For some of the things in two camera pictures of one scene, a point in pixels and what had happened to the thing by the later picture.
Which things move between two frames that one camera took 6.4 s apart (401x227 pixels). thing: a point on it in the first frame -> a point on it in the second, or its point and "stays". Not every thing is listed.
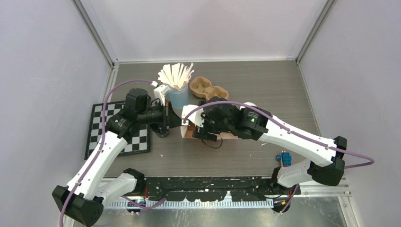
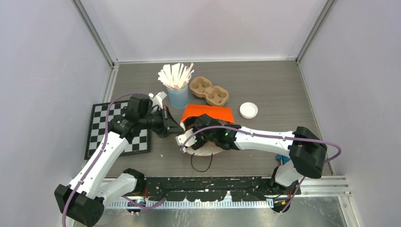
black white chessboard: [139, 142] stays
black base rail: [214, 188] stays
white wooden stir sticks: [177, 75] stays
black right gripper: [202, 132] -> [200, 142]
